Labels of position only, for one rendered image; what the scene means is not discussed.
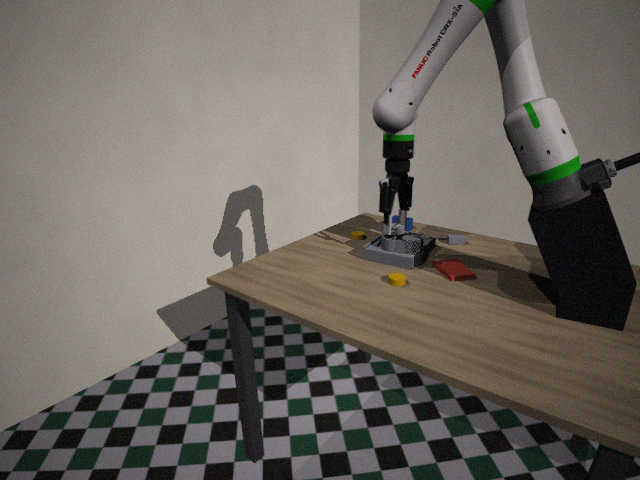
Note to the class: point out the grey metal gear case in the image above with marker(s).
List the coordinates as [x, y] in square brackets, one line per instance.
[404, 252]

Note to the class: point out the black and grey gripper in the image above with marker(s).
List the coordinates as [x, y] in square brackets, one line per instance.
[402, 184]

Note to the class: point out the white toothed gear with yellow arrow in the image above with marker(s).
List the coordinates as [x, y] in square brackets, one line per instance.
[397, 228]

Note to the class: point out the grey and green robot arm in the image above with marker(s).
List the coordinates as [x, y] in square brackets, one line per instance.
[536, 129]

